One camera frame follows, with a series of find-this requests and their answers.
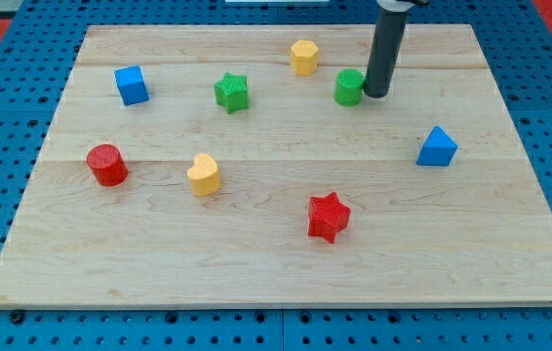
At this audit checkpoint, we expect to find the blue triangle block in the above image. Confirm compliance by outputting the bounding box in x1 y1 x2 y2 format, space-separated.
416 126 458 167

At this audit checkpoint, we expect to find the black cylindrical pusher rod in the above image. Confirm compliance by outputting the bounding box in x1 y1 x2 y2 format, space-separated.
364 0 430 98

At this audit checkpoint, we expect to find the green cylinder block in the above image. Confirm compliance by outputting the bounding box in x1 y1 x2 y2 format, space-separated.
335 69 365 107

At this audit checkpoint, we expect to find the yellow heart block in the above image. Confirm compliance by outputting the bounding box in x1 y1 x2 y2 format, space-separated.
186 153 221 196

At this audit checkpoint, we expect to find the blue cube block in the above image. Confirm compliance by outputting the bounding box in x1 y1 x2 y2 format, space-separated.
114 65 150 105

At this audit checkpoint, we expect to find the yellow hexagon block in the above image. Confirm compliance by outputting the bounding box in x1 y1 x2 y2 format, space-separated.
290 40 319 76

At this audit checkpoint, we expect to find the red cylinder block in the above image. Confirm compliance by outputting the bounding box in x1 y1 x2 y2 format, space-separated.
86 144 129 186

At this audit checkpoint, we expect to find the green star block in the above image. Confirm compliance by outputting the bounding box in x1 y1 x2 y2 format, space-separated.
214 72 249 114

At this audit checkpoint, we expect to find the red star block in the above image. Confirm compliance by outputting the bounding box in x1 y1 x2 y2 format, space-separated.
307 192 351 244

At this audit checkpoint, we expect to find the light wooden board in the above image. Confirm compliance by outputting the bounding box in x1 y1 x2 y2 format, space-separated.
0 24 552 310

